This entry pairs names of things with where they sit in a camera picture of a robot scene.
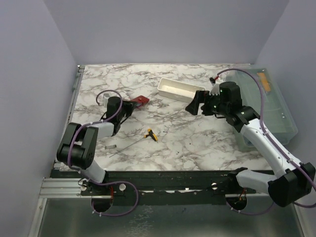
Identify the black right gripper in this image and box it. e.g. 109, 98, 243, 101
186, 89, 229, 116

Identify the red card holder wallet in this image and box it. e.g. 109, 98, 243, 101
130, 95, 150, 108

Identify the white rectangular plastic tray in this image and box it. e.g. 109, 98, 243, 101
157, 78, 205, 103

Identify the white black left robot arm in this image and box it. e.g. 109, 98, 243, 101
56, 96, 149, 195

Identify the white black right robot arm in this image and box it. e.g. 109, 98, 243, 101
185, 81, 316, 207

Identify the small metal bar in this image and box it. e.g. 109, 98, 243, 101
104, 145, 117, 150

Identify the clear plastic storage box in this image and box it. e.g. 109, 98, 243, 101
226, 65, 298, 145

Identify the orange tool in box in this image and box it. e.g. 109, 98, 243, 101
257, 72, 271, 92

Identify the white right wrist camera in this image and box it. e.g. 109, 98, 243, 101
209, 77, 224, 95

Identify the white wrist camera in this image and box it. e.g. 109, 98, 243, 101
102, 92, 111, 107
209, 77, 224, 95

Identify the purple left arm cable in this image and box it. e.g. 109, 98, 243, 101
68, 90, 140, 217

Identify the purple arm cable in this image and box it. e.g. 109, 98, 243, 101
68, 90, 140, 217
214, 68, 316, 215

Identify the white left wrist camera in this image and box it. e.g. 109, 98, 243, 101
102, 92, 111, 107

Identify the yellow black T-handle hex key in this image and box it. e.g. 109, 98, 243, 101
111, 128, 158, 157

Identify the black aluminium mounting rail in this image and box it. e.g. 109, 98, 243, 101
50, 169, 255, 206

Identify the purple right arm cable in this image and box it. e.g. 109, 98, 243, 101
214, 68, 316, 215

